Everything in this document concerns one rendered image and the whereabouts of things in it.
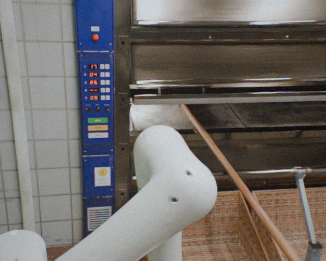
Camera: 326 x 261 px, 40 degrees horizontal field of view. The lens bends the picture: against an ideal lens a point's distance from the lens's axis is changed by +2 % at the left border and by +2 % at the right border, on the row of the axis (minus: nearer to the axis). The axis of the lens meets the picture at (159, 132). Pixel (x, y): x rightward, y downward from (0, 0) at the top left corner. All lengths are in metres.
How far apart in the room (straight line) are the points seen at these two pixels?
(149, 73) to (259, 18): 0.54
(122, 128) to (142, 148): 1.14
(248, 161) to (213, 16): 0.79
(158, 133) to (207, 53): 1.13
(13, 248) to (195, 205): 0.42
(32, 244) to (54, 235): 1.36
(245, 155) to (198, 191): 1.51
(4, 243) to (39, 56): 1.08
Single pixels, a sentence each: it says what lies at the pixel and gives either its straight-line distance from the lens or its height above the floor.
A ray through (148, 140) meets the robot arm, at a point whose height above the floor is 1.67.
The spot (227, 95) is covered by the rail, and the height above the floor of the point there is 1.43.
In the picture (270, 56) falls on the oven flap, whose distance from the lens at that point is 2.15.
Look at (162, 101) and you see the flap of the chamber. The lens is 1.90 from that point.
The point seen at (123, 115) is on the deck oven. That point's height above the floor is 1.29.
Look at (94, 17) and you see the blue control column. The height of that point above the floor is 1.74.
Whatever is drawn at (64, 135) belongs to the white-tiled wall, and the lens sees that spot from 2.10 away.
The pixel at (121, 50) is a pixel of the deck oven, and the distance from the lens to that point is 1.96.
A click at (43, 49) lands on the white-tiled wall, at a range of 1.96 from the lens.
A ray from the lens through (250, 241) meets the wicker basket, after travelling 2.30.
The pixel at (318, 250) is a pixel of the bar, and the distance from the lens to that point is 1.95.
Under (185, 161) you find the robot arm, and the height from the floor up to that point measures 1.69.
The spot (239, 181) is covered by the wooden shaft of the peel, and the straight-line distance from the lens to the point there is 1.75.
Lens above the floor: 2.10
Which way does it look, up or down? 25 degrees down
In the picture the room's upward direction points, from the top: 3 degrees clockwise
